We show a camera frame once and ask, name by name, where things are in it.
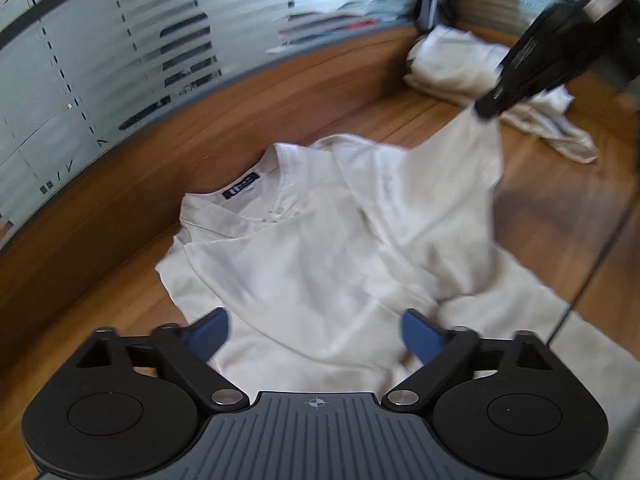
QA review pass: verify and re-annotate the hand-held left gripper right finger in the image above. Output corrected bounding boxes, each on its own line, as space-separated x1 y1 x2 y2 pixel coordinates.
381 308 558 411

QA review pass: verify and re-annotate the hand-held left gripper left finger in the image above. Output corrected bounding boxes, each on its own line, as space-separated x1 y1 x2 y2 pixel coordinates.
72 307 248 411

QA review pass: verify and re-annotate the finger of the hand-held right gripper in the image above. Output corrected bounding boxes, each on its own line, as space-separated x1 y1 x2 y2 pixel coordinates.
472 82 511 122

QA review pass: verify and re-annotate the cream satin garment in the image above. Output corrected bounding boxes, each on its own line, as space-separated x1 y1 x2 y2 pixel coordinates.
404 26 600 165

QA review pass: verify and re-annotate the cream satin button shirt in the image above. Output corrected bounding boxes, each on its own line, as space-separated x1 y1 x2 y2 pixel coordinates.
155 104 573 396

